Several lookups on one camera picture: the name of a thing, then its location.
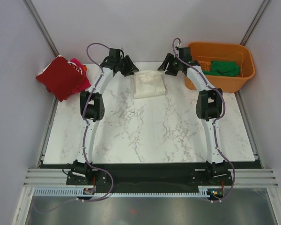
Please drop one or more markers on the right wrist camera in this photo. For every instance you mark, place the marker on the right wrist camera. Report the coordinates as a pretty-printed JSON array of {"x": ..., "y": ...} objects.
[{"x": 185, "y": 53}]

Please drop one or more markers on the cream white t shirt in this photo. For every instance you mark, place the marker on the cream white t shirt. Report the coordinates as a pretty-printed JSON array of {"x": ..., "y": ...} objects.
[{"x": 148, "y": 83}]

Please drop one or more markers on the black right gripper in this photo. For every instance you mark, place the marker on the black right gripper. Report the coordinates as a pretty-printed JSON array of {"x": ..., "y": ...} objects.
[{"x": 169, "y": 59}]

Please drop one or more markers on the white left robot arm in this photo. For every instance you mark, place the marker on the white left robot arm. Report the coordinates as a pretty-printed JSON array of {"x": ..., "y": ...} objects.
[{"x": 93, "y": 110}]

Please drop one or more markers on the corner aluminium post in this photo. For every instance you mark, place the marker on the corner aluminium post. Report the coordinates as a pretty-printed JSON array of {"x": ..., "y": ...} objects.
[
  {"x": 256, "y": 19},
  {"x": 41, "y": 26}
]

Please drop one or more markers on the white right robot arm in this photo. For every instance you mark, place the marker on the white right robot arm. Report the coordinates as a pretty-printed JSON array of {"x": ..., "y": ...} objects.
[{"x": 210, "y": 106}]

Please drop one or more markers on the white slotted cable duct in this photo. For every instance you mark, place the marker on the white slotted cable duct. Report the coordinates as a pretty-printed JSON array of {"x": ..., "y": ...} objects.
[{"x": 91, "y": 192}]

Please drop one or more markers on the pink folded t shirt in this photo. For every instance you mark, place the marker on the pink folded t shirt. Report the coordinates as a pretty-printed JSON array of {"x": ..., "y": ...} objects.
[{"x": 85, "y": 83}]

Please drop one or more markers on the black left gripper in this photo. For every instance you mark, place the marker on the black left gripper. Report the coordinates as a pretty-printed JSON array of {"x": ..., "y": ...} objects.
[{"x": 130, "y": 67}]

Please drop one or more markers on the aluminium frame rail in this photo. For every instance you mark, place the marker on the aluminium frame rail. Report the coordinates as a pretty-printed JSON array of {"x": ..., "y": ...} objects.
[{"x": 248, "y": 178}]

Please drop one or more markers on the green t shirt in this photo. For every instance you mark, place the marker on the green t shirt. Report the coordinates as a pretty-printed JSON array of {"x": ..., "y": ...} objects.
[{"x": 223, "y": 68}]

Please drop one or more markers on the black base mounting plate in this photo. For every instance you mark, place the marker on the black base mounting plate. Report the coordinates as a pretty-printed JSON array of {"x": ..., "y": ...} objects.
[{"x": 153, "y": 178}]

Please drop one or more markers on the right corner aluminium post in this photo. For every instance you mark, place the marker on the right corner aluminium post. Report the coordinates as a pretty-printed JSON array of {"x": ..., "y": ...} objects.
[{"x": 256, "y": 19}]

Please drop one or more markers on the orange plastic basket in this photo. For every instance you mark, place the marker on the orange plastic basket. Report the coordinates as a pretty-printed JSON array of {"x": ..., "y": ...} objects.
[{"x": 205, "y": 53}]

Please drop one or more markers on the left corner aluminium post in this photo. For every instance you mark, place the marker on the left corner aluminium post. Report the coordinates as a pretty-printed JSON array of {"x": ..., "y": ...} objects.
[{"x": 41, "y": 26}]

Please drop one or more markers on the dark red folded t shirt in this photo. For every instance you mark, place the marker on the dark red folded t shirt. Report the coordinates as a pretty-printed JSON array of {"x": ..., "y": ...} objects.
[{"x": 60, "y": 78}]

